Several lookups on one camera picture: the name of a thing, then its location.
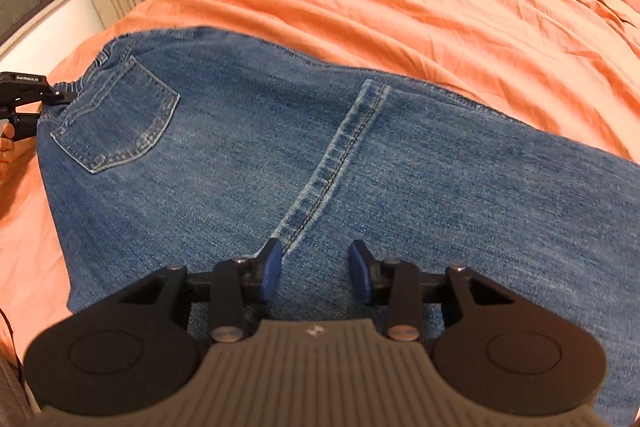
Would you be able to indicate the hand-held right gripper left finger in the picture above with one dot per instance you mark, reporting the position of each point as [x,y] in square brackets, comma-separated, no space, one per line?
[270,272]

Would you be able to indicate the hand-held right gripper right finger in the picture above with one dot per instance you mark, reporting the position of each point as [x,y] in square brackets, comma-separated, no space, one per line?
[360,274]

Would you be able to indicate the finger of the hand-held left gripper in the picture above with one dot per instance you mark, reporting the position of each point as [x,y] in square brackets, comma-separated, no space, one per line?
[26,127]
[60,96]

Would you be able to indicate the blue denim pants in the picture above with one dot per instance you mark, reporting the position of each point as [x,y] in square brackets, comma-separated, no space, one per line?
[300,147]

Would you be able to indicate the person's left hand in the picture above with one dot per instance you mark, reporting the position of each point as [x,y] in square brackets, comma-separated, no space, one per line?
[6,152]

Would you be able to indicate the orange duvet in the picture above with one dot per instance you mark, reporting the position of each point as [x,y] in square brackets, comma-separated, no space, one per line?
[400,7]

